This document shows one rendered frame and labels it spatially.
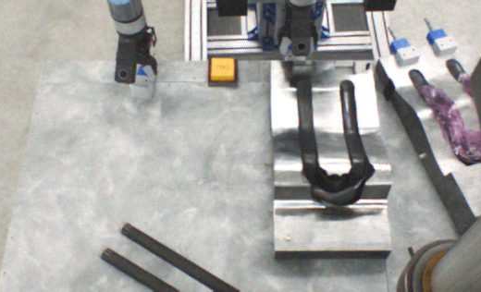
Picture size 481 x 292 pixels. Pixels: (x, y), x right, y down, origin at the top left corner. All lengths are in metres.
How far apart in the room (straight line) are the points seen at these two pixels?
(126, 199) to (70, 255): 0.18
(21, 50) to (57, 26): 0.20
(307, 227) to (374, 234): 0.15
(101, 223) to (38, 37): 1.58
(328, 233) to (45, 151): 0.74
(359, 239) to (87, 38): 1.83
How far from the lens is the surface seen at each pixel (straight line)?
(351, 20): 2.55
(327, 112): 1.46
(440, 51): 1.64
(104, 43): 2.78
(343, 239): 1.34
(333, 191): 1.36
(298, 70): 1.55
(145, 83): 1.55
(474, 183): 1.42
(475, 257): 0.50
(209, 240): 1.39
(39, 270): 1.45
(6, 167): 2.55
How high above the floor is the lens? 2.10
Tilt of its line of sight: 61 degrees down
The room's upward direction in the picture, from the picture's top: straight up
